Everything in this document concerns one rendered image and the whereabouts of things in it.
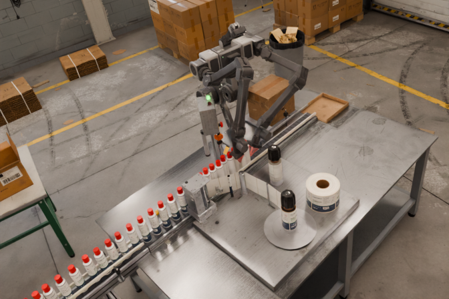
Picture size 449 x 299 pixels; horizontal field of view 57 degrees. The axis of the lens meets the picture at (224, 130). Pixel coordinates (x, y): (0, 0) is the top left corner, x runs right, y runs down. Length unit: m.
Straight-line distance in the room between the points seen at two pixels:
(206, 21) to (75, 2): 2.56
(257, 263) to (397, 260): 1.45
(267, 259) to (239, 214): 0.38
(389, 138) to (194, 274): 1.71
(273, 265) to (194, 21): 4.16
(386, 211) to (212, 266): 1.62
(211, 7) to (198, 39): 0.46
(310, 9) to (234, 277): 4.51
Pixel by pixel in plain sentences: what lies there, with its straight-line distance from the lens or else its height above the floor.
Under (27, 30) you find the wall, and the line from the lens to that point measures 7.60.
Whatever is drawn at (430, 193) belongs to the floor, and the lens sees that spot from 4.09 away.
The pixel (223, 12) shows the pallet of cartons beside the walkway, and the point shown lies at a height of 0.67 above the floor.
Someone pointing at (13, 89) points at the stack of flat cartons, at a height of 0.31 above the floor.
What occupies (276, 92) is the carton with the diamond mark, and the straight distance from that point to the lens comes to 3.23.
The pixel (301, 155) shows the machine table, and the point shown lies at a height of 0.83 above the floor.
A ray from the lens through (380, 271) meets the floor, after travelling 3.47.
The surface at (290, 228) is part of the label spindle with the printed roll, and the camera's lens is 2.47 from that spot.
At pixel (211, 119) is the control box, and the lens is 2.53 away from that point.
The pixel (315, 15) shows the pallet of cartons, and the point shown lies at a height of 0.45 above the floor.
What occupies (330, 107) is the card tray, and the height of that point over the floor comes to 0.83.
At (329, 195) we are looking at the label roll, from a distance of 2.51.
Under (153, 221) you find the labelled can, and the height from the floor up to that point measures 1.01.
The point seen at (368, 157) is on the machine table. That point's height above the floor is 0.83.
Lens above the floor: 2.84
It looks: 36 degrees down
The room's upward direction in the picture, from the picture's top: 10 degrees counter-clockwise
